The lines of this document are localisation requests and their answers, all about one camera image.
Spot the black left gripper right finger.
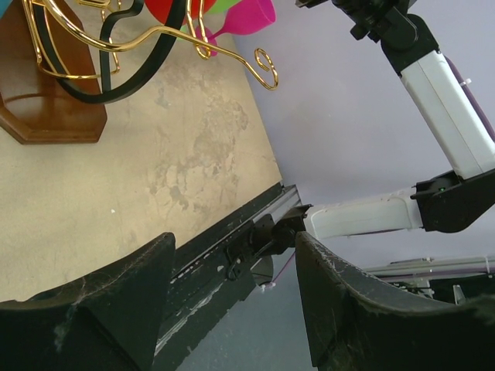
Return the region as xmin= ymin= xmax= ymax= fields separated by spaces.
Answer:
xmin=295 ymin=232 xmax=494 ymax=370

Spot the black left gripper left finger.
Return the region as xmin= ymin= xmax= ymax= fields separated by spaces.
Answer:
xmin=1 ymin=233 xmax=176 ymax=370

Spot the red wine glass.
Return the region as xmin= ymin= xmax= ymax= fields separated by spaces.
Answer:
xmin=143 ymin=0 xmax=217 ymax=26

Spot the pink wine glass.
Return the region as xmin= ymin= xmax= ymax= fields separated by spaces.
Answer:
xmin=205 ymin=0 xmax=277 ymax=44

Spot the green wine glass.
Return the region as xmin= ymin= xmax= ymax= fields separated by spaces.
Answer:
xmin=191 ymin=0 xmax=239 ymax=25

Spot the gold black wine glass rack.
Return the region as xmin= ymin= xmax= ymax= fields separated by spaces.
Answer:
xmin=0 ymin=0 xmax=280 ymax=146

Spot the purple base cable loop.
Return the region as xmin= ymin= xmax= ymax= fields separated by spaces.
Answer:
xmin=261 ymin=249 xmax=299 ymax=293

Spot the aluminium table frame rail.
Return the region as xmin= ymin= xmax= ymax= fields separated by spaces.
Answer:
xmin=154 ymin=183 xmax=306 ymax=366

